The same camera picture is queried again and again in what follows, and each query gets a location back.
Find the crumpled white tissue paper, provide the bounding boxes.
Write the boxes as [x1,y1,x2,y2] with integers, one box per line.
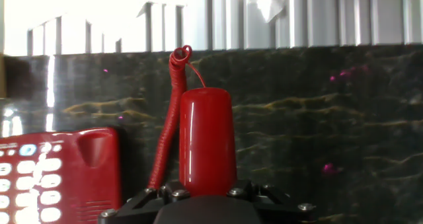
[246,0,291,23]

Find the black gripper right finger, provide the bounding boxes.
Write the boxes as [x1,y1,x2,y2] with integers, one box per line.
[227,179,317,224]

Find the red telephone handset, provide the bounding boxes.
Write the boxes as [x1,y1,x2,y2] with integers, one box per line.
[178,87,238,198]

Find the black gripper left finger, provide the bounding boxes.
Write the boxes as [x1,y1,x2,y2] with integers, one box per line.
[98,180,191,224]

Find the black marble pattern mat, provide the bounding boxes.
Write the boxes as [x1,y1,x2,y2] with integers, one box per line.
[0,44,423,224]

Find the red telephone cord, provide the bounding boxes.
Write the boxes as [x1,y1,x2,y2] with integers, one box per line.
[147,44,207,190]

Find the red telephone base with keypad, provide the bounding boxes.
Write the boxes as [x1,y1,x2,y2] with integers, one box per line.
[0,127,122,224]

